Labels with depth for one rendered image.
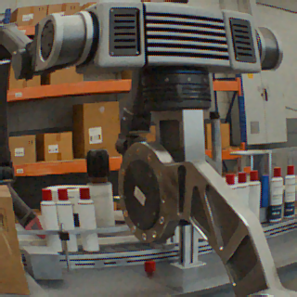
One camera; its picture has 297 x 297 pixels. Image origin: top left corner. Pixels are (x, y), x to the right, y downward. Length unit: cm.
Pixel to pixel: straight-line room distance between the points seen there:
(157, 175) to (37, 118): 527
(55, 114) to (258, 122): 241
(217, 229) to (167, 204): 16
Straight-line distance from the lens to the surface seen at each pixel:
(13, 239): 139
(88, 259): 185
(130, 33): 117
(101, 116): 586
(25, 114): 637
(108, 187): 214
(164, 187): 116
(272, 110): 753
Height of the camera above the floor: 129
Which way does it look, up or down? 3 degrees down
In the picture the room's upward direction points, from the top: 3 degrees counter-clockwise
